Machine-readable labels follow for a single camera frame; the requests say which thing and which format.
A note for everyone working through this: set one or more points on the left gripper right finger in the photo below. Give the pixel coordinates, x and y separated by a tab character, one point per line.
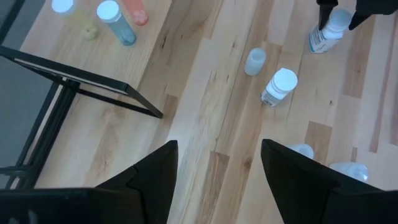
295	186

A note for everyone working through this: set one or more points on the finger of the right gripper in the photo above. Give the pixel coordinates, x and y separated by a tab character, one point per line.
326	9
356	19

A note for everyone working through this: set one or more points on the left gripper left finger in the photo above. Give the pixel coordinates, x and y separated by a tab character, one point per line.
155	186

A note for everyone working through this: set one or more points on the large white melatonin bottle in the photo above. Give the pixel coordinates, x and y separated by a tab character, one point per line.
326	37

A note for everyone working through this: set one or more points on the translucent white plastic bottle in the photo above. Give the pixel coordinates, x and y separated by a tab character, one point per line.
351	171
303	151
255	62

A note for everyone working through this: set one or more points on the white bottle supplement facts label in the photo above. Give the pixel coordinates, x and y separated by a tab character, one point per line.
280	87

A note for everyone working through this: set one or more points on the blue pill vial white cap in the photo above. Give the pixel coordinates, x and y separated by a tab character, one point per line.
122	31

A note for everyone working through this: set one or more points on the black aluminium table frame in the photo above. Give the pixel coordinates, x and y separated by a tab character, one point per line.
53	130

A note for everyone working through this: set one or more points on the wooden shelf with black frame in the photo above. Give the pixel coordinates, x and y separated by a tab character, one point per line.
102	59

